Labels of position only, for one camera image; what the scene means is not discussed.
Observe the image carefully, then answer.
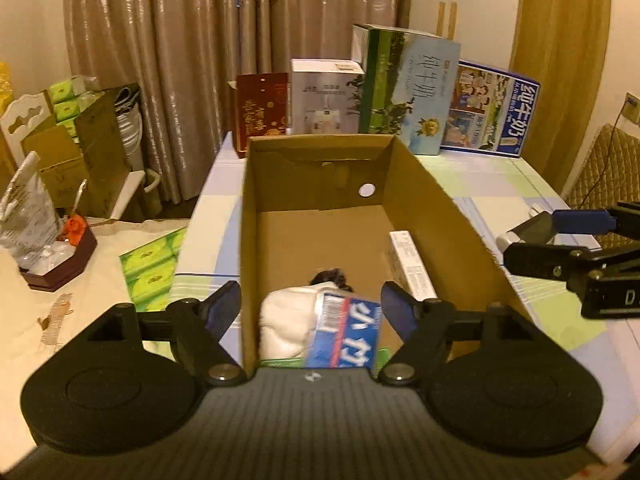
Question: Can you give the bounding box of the beige patterned curtain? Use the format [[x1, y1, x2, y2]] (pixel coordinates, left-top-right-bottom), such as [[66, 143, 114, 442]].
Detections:
[[62, 0, 414, 206]]

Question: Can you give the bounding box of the brown cardboard box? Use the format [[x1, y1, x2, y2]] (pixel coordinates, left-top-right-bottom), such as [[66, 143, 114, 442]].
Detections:
[[241, 133, 532, 377]]

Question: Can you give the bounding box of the blue milk carton box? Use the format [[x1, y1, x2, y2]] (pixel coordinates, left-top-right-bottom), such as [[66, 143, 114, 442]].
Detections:
[[440, 60, 542, 159]]

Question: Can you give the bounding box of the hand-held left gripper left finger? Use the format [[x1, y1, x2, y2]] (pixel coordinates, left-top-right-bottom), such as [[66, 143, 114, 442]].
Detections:
[[82, 281, 247, 387]]

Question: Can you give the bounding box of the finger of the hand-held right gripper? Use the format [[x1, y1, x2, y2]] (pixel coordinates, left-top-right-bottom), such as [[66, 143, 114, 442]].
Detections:
[[517, 208, 619, 247], [503, 242, 603, 287]]

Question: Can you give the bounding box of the chair with quilted cover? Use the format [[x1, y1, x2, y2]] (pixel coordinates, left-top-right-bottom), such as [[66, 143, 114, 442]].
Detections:
[[562, 124, 640, 212]]

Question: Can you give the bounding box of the orange artificial flower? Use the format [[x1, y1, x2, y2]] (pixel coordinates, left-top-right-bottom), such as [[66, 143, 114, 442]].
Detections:
[[64, 214, 90, 241]]

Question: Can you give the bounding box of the brown scrunchie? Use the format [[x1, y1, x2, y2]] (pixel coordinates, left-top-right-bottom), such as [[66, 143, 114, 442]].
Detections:
[[309, 268, 354, 292]]

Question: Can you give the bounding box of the stack of green tissue packs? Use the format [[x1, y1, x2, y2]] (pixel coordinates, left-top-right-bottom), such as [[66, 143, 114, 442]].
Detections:
[[47, 76, 87, 137]]

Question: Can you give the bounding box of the white carved chair back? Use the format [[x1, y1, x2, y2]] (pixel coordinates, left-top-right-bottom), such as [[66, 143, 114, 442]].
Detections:
[[0, 92, 56, 162]]

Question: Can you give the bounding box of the dark red gift box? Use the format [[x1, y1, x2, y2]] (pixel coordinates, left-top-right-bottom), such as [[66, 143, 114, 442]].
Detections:
[[236, 72, 291, 158]]

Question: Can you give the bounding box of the white cloth bundle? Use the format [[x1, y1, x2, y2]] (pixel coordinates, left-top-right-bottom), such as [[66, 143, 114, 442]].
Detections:
[[260, 285, 322, 361]]

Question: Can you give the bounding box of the green milk carton box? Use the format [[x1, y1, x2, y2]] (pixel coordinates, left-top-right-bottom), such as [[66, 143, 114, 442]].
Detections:
[[351, 24, 462, 156]]

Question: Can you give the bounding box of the plain brown carton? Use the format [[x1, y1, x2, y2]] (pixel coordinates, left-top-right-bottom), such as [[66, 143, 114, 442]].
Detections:
[[22, 125, 90, 209]]

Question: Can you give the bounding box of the green tissue multipack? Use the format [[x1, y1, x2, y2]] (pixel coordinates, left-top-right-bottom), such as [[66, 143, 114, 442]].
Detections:
[[119, 227, 189, 313]]

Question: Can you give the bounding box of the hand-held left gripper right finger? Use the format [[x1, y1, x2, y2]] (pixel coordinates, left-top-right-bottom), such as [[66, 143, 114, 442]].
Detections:
[[377, 281, 533, 387]]

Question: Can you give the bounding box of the dark red wooden box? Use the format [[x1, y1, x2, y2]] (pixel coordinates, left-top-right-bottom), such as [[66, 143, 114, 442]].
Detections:
[[19, 225, 98, 292]]

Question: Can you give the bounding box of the blue printed packet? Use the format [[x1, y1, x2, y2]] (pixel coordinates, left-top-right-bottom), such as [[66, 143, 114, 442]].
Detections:
[[304, 290, 384, 370]]

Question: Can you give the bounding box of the black white striped bag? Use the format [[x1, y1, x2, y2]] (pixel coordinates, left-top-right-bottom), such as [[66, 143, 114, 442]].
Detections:
[[116, 85, 147, 171]]

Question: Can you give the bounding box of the beige embroidered tablecloth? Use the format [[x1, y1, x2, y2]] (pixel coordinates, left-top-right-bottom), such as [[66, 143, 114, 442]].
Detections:
[[0, 215, 201, 453]]

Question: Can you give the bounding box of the black charger cable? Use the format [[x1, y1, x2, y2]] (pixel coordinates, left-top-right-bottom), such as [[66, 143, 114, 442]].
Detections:
[[585, 105, 632, 207]]

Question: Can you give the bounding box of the dark brown carton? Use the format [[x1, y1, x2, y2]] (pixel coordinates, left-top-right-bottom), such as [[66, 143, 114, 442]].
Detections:
[[75, 87, 135, 217]]

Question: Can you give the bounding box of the white plastic case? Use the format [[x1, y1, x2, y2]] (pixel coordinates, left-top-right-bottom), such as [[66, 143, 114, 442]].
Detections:
[[495, 202, 552, 252]]

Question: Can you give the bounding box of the golden curtain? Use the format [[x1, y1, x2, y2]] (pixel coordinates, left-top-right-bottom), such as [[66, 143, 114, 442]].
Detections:
[[510, 0, 614, 196]]

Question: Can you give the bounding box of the pair of wooden sticks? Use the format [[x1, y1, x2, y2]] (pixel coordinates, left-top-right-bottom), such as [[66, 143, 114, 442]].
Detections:
[[437, 2, 459, 41]]

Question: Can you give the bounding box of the white medicine box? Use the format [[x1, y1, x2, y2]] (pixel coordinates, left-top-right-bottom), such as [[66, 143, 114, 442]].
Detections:
[[385, 230, 439, 302]]

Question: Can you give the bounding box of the white appliance box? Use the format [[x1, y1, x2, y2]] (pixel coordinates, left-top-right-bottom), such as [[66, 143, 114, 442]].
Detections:
[[291, 58, 365, 136]]

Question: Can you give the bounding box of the crinkled clear plastic bag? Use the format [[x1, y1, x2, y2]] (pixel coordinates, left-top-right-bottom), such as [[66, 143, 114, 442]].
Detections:
[[0, 151, 62, 267]]

